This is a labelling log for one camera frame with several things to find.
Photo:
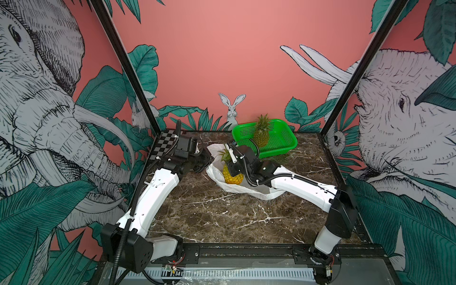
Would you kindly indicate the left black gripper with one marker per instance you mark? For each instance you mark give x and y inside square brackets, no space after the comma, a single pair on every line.
[208,158]

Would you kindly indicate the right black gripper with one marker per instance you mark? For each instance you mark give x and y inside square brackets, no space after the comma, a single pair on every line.
[231,167]

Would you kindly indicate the white plastic bag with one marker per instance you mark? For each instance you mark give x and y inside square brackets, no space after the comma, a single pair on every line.
[214,171]

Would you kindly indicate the yellow pineapple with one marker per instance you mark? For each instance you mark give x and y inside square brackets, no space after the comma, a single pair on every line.
[229,179]

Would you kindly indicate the green pineapple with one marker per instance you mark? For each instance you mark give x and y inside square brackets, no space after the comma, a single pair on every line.
[261,135]

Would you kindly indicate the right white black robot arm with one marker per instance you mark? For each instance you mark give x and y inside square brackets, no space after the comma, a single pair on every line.
[337,201]

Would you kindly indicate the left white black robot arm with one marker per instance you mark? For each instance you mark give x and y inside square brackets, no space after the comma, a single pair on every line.
[125,243]

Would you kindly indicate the black white checkerboard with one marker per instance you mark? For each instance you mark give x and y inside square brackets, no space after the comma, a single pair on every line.
[162,144]

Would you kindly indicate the green plastic basket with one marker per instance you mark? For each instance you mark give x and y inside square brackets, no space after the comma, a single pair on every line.
[282,138]

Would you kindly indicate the white ruler strip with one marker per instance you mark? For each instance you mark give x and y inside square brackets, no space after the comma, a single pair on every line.
[295,274]

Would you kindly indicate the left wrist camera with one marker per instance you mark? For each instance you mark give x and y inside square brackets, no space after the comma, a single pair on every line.
[185,147]

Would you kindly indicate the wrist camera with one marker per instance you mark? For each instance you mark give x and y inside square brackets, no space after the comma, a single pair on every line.
[264,170]
[185,147]

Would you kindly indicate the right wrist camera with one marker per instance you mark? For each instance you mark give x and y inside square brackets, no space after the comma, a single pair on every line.
[264,170]

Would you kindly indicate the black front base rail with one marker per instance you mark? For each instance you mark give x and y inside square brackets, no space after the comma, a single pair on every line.
[298,253]

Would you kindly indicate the left black frame post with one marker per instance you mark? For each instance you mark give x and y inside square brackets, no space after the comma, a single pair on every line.
[103,15]

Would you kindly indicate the black frame post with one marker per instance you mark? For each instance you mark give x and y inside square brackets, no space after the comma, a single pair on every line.
[389,19]
[103,15]

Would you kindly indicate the right black frame post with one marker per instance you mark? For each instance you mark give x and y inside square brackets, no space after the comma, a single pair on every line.
[389,19]

